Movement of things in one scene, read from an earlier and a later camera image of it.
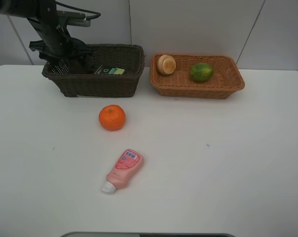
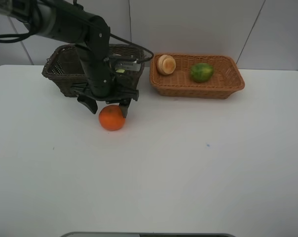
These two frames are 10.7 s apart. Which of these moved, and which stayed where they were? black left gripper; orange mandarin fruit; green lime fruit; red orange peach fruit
Moved: black left gripper
Stayed: red orange peach fruit; orange mandarin fruit; green lime fruit
